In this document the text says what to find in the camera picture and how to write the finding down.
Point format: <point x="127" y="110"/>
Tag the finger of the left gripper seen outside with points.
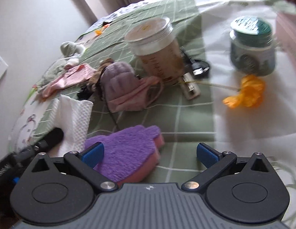
<point x="17" y="161"/>

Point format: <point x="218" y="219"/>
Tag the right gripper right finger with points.
<point x="217" y="165"/>

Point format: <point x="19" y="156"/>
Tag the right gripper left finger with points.
<point x="82" y="165"/>

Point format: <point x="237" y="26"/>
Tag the purple pink plush mitt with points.
<point x="130" y="155"/>

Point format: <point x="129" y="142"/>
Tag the pink fabric pouch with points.
<point x="149" y="91"/>

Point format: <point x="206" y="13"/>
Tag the orange artificial flower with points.
<point x="250" y="94"/>

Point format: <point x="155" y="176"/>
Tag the purple knit plush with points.
<point x="118" y="80"/>

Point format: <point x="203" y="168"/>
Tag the white paper towel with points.
<point x="73" y="117"/>

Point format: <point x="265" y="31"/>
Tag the pink cloth piece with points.
<point x="72" y="77"/>

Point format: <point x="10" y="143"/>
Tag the green checked bedspread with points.
<point x="202" y="27"/>

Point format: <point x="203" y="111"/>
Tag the grey stuffed toy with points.
<point x="69" y="49"/>

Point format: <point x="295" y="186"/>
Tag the green lid glass jar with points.
<point x="252" y="49"/>

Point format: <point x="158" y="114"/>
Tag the small orange flower far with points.
<point x="100" y="30"/>

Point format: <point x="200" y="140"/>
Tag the tan powder jar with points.
<point x="154" y="43"/>

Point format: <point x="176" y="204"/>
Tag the pink cardboard box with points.
<point x="285" y="31"/>

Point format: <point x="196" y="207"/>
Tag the white wall socket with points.
<point x="3" y="67"/>

